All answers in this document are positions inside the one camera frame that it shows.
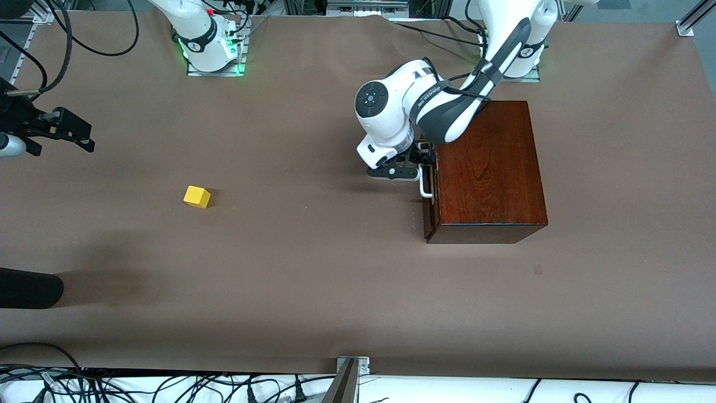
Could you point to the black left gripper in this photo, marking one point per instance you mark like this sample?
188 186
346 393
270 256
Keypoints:
423 153

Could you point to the black cylindrical object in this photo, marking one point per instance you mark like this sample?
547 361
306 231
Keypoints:
28 288

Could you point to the aluminium frame profile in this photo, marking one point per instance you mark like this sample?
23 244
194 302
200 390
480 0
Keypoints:
691 22
22 56

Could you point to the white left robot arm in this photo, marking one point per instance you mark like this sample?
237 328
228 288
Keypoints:
391 112

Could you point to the yellow block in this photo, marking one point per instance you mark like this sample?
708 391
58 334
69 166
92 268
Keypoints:
197 197

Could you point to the dark wooden drawer cabinet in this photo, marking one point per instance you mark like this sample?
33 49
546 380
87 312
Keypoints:
492 168

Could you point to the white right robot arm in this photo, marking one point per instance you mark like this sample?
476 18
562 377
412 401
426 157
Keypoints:
196 33

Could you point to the metal bracket with post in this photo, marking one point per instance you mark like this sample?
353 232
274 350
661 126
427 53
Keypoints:
347 380

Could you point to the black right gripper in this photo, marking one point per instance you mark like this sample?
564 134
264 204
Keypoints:
21 118

